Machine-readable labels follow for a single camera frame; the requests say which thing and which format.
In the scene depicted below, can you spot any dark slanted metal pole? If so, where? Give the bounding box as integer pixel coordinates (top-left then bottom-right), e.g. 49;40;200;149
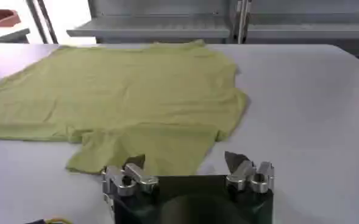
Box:
25;0;59;44

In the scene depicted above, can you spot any yellow-green t-shirt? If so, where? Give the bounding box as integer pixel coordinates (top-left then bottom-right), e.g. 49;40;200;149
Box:
0;39;249;176

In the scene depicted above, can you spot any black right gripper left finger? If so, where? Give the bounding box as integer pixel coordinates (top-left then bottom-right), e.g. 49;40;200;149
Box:
101;153;160;197

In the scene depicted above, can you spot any grey metal shelf rack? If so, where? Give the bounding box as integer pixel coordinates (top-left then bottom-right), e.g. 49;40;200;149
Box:
66;0;359;57

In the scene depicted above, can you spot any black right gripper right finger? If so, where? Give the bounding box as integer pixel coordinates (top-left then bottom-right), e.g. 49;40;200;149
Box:
224;150;275;194

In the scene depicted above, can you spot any dark cable with yellow wire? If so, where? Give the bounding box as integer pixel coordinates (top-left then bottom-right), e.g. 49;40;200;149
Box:
25;217;74;224

